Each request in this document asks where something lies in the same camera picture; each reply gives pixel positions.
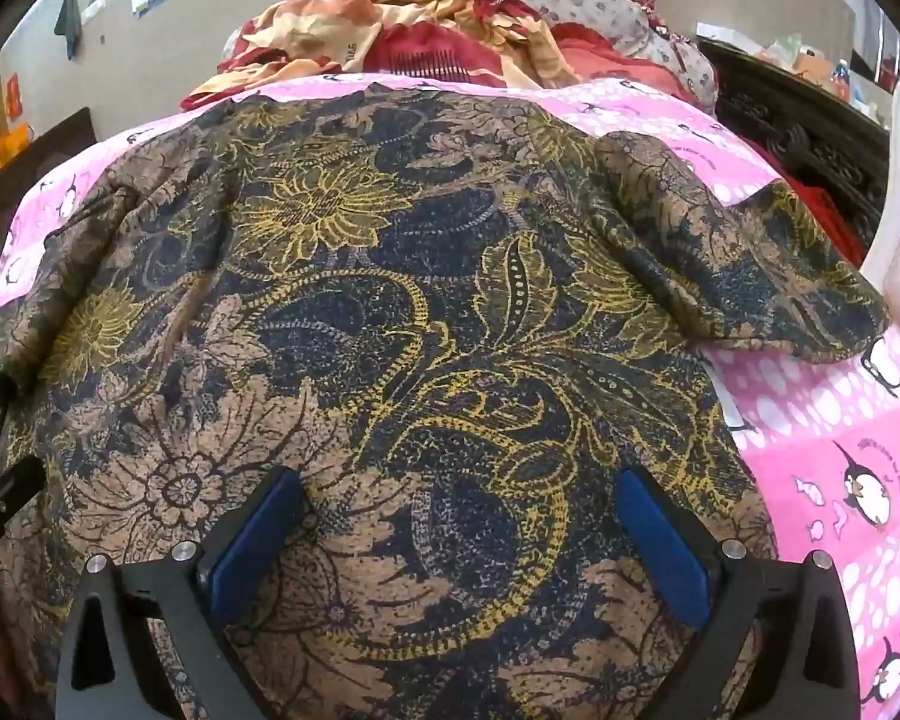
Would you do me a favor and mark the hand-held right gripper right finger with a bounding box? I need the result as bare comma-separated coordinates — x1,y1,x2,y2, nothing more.
615,465,863,720

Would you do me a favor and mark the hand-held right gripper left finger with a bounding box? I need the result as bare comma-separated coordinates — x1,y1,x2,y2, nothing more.
52,465,308,720

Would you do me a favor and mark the brown navy floral garment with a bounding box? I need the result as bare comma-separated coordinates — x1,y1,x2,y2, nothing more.
0,79,893,720

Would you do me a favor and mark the pink penguin print blanket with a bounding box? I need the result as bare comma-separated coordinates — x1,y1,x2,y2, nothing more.
0,71,900,698

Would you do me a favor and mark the orange box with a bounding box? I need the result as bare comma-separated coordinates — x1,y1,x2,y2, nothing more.
0,124,35,181

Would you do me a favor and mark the red cloth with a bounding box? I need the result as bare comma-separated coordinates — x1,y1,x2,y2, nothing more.
742,139,867,267

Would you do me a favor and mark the dark carved wooden cabinet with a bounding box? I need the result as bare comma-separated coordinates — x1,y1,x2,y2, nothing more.
694,37,893,241

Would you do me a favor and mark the pile of packets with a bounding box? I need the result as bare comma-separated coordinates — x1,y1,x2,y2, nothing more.
697,21,900,121

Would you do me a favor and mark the red orange floral bedding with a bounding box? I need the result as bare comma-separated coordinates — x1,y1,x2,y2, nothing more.
180,0,691,110

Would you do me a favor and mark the green cloth on wall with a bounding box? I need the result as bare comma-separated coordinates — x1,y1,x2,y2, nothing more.
52,0,83,61

